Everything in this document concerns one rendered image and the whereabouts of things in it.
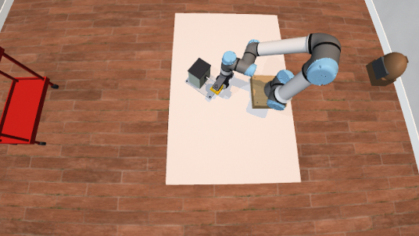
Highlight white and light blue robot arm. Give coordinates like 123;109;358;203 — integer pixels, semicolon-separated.
220;33;342;111

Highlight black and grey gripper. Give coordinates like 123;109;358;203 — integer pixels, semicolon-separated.
220;72;234;89

